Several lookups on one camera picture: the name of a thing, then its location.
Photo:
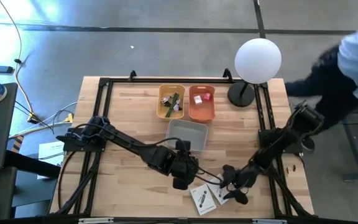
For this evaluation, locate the white paper sheet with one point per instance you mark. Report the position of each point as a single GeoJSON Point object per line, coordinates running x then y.
{"type": "Point", "coordinates": [50, 149]}

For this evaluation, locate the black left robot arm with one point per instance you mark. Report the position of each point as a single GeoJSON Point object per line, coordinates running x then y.
{"type": "Point", "coordinates": [129, 143]}

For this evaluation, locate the white plug adapter cube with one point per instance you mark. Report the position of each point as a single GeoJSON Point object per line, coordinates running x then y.
{"type": "Point", "coordinates": [198, 99]}

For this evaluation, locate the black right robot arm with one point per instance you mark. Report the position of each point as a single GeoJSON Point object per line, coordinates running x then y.
{"type": "Point", "coordinates": [275, 146]}

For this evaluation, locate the white printed box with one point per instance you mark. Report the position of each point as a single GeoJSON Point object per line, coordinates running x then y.
{"type": "Point", "coordinates": [217, 193]}

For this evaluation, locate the white frame bracket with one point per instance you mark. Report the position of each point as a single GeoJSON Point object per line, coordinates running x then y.
{"type": "Point", "coordinates": [269, 221]}
{"type": "Point", "coordinates": [95, 220]}

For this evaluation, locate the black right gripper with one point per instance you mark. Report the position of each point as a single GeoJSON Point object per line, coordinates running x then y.
{"type": "Point", "coordinates": [247, 177]}

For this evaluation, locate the orange plastic bin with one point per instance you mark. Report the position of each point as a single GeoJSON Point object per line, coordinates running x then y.
{"type": "Point", "coordinates": [202, 113]}

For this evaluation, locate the white Acer box green edge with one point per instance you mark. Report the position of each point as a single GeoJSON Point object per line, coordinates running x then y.
{"type": "Point", "coordinates": [202, 199]}

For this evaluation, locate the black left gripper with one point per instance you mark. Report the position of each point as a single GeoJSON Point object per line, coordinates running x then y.
{"type": "Point", "coordinates": [185, 166]}

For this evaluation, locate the grey plastic bin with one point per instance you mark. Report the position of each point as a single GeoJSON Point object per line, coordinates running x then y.
{"type": "Point", "coordinates": [186, 133]}

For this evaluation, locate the yellow plastic bin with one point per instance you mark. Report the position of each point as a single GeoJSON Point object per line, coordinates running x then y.
{"type": "Point", "coordinates": [162, 115]}

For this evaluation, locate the small pink box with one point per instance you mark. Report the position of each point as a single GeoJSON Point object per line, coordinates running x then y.
{"type": "Point", "coordinates": [207, 96]}

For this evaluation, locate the white globe table lamp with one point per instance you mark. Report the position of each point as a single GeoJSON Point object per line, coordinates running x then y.
{"type": "Point", "coordinates": [258, 60]}

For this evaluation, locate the black metal table frame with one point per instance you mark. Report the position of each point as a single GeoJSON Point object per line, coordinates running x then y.
{"type": "Point", "coordinates": [166, 80]}

